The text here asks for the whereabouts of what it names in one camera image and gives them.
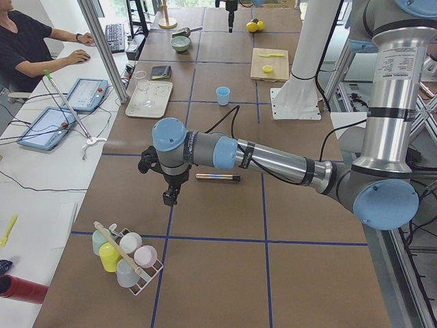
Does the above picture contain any grey blue cup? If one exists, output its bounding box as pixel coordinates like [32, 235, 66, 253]
[116, 259, 139, 288]

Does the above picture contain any green bowl with ice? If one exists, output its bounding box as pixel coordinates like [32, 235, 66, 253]
[170, 36, 191, 52]

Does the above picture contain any blue teach pendant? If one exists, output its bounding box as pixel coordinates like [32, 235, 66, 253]
[17, 107, 76, 151]
[66, 78, 109, 113]

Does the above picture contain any light blue cup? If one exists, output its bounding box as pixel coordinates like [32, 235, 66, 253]
[216, 86, 230, 106]

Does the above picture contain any white wire cup rack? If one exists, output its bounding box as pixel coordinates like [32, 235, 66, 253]
[94, 221, 163, 296]

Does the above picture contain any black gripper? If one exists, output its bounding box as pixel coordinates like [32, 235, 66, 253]
[138, 146, 190, 206]
[225, 0, 238, 21]

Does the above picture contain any yellow cup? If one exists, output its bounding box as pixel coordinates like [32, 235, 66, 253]
[98, 242, 122, 273]

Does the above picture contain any white cup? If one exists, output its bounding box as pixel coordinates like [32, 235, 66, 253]
[119, 232, 142, 254]

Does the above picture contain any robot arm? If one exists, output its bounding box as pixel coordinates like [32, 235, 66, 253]
[214, 0, 267, 21]
[138, 1, 436, 230]

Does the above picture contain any blue teach pendant near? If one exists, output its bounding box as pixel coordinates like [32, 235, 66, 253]
[17, 107, 76, 151]

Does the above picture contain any wooden mug tree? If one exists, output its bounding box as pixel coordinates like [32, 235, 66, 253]
[158, 0, 178, 29]

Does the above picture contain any green cup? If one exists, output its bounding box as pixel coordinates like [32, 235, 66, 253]
[91, 230, 107, 256]

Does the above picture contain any yellow lemon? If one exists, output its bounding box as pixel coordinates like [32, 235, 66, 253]
[246, 18, 264, 33]

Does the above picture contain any blue teach pendant far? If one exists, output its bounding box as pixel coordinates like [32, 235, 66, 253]
[66, 78, 109, 113]

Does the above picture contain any cream bear tray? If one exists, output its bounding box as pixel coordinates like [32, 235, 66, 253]
[125, 81, 173, 119]

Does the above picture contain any reacher grabber stick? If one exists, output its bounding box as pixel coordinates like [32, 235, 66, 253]
[44, 70, 107, 161]

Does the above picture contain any steel ice scoop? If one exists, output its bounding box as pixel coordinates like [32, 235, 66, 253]
[171, 27, 203, 38]

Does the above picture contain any grey folded cloth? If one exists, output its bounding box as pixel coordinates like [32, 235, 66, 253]
[150, 65, 172, 80]

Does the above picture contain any black keyboard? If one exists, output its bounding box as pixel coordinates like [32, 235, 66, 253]
[105, 23, 125, 53]

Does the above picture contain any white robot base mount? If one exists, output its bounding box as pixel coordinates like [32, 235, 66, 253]
[270, 0, 343, 120]

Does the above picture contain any aluminium frame post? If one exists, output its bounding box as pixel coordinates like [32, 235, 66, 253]
[77, 0, 128, 104]

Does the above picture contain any seated person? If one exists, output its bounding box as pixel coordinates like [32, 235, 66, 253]
[1, 1, 94, 92]

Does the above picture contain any lemon slice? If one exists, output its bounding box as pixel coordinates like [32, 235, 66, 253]
[262, 65, 273, 74]

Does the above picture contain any yellow plastic knife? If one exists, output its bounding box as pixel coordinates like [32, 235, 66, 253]
[257, 53, 285, 58]

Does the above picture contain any wine glass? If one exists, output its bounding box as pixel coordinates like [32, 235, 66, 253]
[133, 70, 153, 107]

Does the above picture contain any pink cup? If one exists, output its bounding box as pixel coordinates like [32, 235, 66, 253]
[134, 245, 158, 268]

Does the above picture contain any red bottle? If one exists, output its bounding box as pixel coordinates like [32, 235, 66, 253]
[1, 275, 48, 304]

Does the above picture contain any steel muddler with black cap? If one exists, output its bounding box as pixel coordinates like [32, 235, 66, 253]
[195, 173, 241, 182]

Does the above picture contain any wooden cutting board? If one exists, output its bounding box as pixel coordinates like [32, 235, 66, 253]
[250, 48, 290, 82]

